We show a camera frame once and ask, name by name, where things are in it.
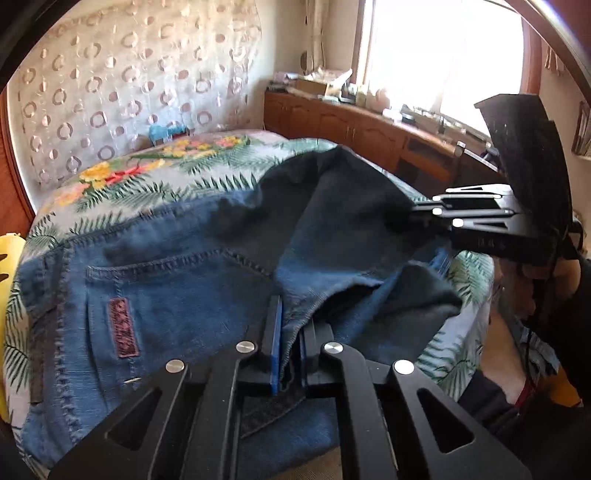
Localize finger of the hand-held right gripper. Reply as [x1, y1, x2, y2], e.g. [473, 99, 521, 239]
[431, 184, 517, 207]
[406, 203, 525, 238]

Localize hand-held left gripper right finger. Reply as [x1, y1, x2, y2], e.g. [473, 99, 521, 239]
[299, 320, 532, 480]

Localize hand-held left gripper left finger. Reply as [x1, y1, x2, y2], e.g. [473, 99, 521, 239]
[48, 295, 283, 480]

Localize blue denim pants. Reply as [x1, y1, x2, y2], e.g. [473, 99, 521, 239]
[21, 145, 465, 467]

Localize person's right hand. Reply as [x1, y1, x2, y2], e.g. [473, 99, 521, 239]
[519, 256, 591, 319]

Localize wooden framed window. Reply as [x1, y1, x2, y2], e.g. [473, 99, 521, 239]
[353, 0, 543, 141]

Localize long wooden cabinet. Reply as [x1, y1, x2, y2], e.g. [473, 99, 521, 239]
[264, 88, 506, 185]

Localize cardboard box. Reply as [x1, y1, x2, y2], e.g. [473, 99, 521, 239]
[294, 76, 331, 97]

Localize bed with floral leaf sheet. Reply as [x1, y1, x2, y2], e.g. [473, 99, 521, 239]
[4, 129, 497, 480]

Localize white wrapped pipe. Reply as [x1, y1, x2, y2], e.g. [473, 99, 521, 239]
[302, 0, 331, 77]

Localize light blue plush toy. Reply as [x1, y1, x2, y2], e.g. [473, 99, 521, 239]
[148, 122, 190, 145]

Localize yellow plush toy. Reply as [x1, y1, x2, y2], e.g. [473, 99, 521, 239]
[0, 233, 26, 421]

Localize sheer circle-patterned curtain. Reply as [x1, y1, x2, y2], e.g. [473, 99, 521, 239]
[7, 0, 271, 199]

